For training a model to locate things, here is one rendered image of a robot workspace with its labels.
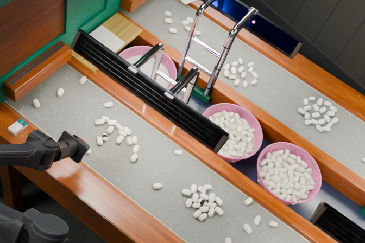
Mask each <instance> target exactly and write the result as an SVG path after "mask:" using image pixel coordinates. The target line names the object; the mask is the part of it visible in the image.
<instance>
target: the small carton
mask: <svg viewBox="0 0 365 243"><path fill-rule="evenodd" d="M27 126H28V123H27V122H26V121H24V120H23V119H22V118H20V119H19V120H17V121H16V122H15V123H13V124H12V125H11V126H10V127H8V130H9V131H10V132H11V133H12V134H13V135H15V136H16V135H18V134H19V133H20V132H21V131H22V130H24V129H25V128H26V127H27Z"/></svg>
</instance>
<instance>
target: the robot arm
mask: <svg viewBox="0 0 365 243"><path fill-rule="evenodd" d="M89 148H90V146H89V145H88V144H87V140H85V139H83V138H81V137H80V136H79V135H77V134H74V135H71V134H69V133H68V132H67V130H66V131H64V132H63V133H62V135H61V136H60V138H59V140H58V141H57V142H55V141H54V140H53V138H52V137H50V136H48V135H47V134H45V133H43V132H41V131H40V130H38V129H36V130H34V131H32V132H31V133H29V134H28V137H27V139H26V142H25V143H22V144H0V166H22V167H27V168H34V169H35V170H37V171H45V170H48V169H49V168H51V166H52V164H53V162H57V161H60V160H62V159H65V158H68V157H69V158H71V159H72V160H73V161H75V162H76V163H80V162H81V161H82V159H83V156H84V155H85V153H86V152H87V151H88V150H89ZM68 230H69V227H68V225H67V223H66V222H65V221H64V220H62V219H60V218H59V217H57V216H54V215H51V214H42V213H40V212H39V211H37V210H35V209H33V208H32V209H29V210H26V211H25V212H24V213H23V212H19V211H18V210H14V209H12V208H10V207H8V206H6V205H4V204H2V203H0V239H1V240H2V241H3V242H4V243H67V242H68V240H69V239H68V238H66V237H67V234H68ZM23 241H24V242H23Z"/></svg>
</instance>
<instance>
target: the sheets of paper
mask: <svg viewBox="0 0 365 243"><path fill-rule="evenodd" d="M89 35H91V36H92V37H94V38H95V39H96V40H98V41H99V42H100V43H102V44H103V45H105V46H106V47H108V48H109V49H111V50H112V51H113V52H116V51H117V50H118V49H119V48H121V47H122V46H123V45H124V44H125V42H124V41H122V40H121V39H119V38H118V37H117V36H116V35H114V34H113V33H112V32H110V31H109V30H107V28H105V27H104V26H99V27H98V28H97V29H96V30H94V31H93V32H92V33H90V34H89Z"/></svg>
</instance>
